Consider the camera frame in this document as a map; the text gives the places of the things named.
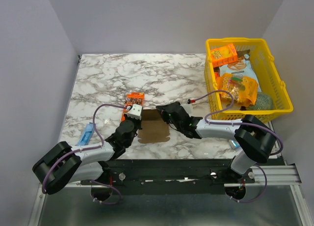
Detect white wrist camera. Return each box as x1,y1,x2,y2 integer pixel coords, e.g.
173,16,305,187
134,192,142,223
181,104,193,114
127,104,143,120

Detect green mesh sponge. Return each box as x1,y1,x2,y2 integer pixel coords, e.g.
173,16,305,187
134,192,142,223
246,92,274,111

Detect blue flat packet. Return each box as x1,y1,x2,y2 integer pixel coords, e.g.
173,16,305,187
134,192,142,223
77,122,94,146

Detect orange product box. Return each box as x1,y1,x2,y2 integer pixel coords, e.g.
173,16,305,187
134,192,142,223
125,92,145,107

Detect orange candy bag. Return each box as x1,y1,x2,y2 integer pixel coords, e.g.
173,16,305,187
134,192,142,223
216,73,259,107

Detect brown cardboard box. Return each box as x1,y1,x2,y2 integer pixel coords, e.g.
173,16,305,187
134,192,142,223
138,109,170,144

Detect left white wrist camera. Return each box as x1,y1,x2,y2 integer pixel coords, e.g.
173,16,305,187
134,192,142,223
127,104,143,120

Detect light blue snack bag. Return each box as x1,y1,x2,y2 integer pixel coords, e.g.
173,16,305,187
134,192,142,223
219,54,259,83

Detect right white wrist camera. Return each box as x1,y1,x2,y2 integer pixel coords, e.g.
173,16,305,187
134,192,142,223
181,104,193,114

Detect orange snack box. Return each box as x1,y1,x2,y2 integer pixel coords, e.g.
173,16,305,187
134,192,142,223
210,43,237,67

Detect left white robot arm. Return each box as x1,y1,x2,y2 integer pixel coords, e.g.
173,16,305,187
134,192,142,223
32,115,141,195

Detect yellow plastic basket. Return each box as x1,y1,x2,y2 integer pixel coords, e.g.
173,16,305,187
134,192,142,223
204,37,293,122

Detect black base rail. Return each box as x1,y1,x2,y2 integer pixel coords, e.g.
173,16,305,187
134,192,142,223
95,159,255,196

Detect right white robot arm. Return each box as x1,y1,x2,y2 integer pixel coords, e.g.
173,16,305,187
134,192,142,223
156,102,279,183

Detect small blue white packet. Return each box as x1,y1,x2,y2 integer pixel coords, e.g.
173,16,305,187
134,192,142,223
229,140,240,149

